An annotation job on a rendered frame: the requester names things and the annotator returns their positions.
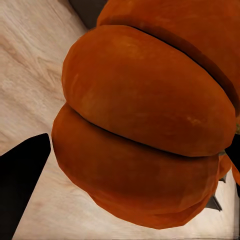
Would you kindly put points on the cabinet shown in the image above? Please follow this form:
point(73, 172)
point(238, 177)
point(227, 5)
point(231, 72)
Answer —
point(89, 11)

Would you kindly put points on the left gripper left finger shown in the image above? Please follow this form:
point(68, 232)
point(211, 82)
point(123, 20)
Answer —
point(20, 170)

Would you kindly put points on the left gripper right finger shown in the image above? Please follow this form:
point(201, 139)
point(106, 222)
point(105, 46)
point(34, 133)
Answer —
point(233, 151)

